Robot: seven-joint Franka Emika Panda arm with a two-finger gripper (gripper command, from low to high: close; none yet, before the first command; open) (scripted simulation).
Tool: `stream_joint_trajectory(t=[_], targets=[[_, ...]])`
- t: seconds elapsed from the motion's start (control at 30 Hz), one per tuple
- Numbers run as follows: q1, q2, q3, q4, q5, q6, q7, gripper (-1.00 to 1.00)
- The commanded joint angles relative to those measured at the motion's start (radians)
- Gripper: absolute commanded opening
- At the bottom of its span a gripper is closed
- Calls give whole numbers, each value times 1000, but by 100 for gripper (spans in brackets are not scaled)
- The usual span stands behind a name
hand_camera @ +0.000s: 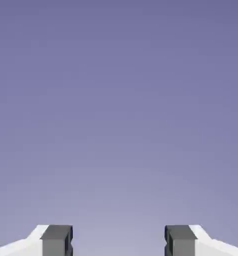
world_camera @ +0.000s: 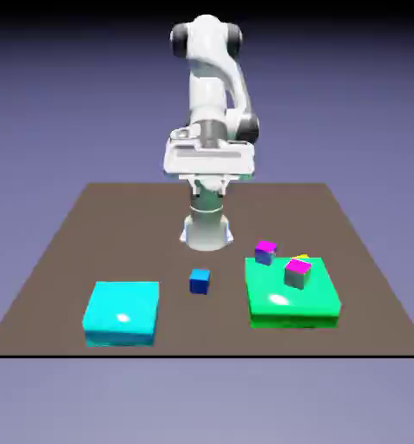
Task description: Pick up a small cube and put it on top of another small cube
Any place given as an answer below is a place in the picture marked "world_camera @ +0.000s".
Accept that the small blue cube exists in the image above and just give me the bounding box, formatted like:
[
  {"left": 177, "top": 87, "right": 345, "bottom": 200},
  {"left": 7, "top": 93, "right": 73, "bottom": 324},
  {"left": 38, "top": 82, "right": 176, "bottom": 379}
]
[{"left": 188, "top": 268, "right": 212, "bottom": 297}]

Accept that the large green box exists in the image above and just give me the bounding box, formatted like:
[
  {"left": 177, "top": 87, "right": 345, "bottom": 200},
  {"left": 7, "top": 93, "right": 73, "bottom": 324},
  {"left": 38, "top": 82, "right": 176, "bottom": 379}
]
[{"left": 244, "top": 256, "right": 343, "bottom": 330}]

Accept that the large cyan box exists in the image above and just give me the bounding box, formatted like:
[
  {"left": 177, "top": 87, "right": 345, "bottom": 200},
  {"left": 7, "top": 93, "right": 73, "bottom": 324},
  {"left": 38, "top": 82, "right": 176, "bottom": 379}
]
[{"left": 82, "top": 280, "right": 161, "bottom": 349}]

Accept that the small magenta cube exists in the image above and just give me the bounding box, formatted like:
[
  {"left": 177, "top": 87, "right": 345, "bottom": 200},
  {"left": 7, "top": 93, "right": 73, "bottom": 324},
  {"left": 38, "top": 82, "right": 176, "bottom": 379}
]
[
  {"left": 284, "top": 258, "right": 312, "bottom": 291},
  {"left": 254, "top": 240, "right": 279, "bottom": 267}
]

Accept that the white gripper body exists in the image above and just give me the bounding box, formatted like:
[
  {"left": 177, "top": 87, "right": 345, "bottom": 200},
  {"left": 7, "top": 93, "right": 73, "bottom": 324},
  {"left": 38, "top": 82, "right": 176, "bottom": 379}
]
[{"left": 162, "top": 137, "right": 257, "bottom": 182}]

